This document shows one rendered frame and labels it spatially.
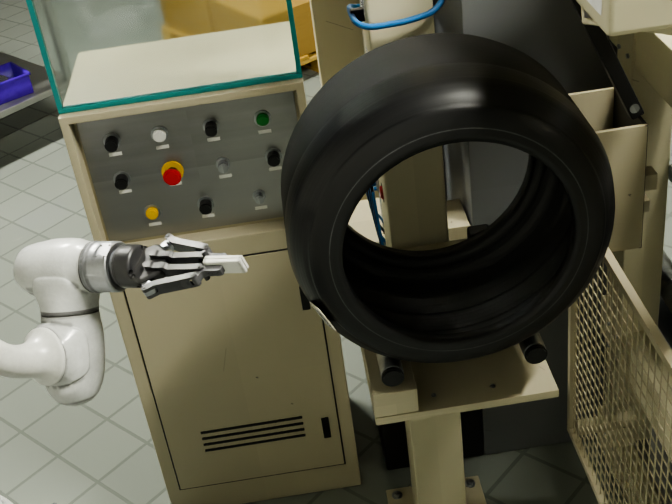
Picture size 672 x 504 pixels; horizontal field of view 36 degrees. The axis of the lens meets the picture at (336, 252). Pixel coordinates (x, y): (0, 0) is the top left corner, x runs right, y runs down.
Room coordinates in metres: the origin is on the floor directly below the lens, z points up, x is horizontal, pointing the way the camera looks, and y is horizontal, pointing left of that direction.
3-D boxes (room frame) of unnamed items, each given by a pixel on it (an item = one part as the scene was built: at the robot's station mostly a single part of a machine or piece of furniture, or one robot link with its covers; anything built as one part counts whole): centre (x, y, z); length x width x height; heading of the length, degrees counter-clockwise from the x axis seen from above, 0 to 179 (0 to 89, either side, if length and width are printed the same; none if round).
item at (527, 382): (1.69, -0.21, 0.80); 0.37 x 0.36 x 0.02; 91
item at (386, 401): (1.69, -0.07, 0.83); 0.36 x 0.09 x 0.06; 1
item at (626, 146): (1.92, -0.58, 1.05); 0.20 x 0.15 x 0.30; 1
